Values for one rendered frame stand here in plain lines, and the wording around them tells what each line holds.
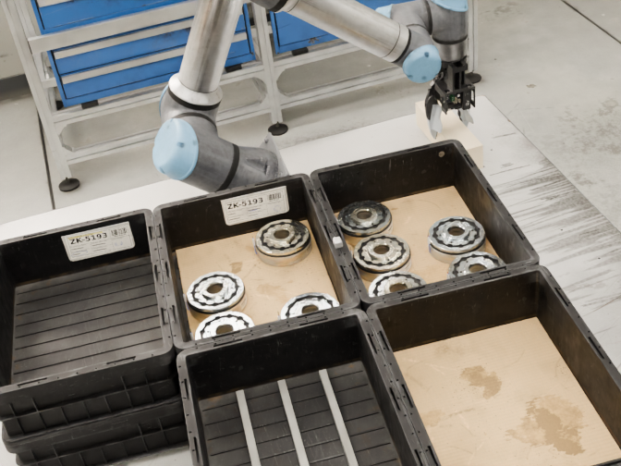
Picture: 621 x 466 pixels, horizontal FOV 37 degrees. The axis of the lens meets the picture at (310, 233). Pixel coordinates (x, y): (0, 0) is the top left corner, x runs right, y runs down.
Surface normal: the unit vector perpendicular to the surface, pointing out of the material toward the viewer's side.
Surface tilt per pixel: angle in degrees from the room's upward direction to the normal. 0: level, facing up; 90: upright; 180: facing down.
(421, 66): 97
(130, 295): 0
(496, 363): 0
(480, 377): 0
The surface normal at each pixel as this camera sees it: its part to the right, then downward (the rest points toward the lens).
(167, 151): -0.77, -0.24
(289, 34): 0.29, 0.56
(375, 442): -0.11, -0.78
